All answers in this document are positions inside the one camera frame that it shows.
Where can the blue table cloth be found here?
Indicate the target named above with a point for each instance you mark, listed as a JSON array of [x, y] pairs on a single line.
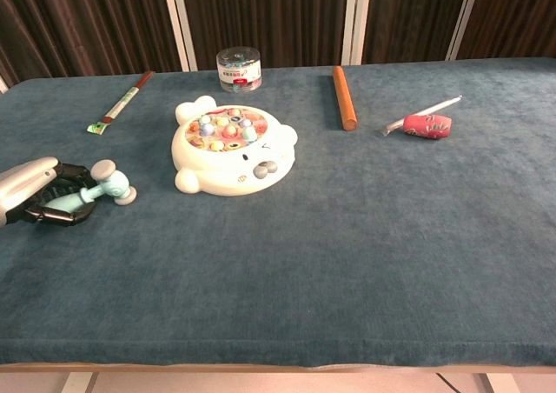
[[304, 258]]

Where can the brown wooden rod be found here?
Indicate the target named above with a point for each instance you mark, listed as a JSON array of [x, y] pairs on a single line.
[[344, 97]]

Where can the clear jar of coloured clips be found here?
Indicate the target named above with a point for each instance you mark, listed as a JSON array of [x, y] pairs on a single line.
[[239, 73]]

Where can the white bear whack-a-mole toy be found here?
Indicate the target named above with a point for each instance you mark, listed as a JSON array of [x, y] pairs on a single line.
[[226, 167]]

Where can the left black-fingered silver robot hand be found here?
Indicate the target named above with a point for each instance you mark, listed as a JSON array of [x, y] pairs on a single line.
[[21, 182]]

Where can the white table leg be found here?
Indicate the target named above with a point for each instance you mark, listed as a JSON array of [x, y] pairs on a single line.
[[499, 384], [80, 384]]

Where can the red chopsticks in green wrapper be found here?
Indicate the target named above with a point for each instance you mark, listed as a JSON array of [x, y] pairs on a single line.
[[123, 99]]

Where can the white frame post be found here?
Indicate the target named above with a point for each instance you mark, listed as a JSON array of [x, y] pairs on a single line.
[[357, 19], [465, 17], [180, 23], [2, 85]]

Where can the pink patterned cylinder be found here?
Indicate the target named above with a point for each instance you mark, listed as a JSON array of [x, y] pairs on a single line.
[[428, 127]]

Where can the dark brown pleated curtain panel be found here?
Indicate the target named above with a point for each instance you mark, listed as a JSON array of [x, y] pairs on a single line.
[[517, 15], [269, 15], [412, 15], [87, 19]]

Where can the light blue toy hammer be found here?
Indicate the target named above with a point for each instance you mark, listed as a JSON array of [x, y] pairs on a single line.
[[113, 186]]

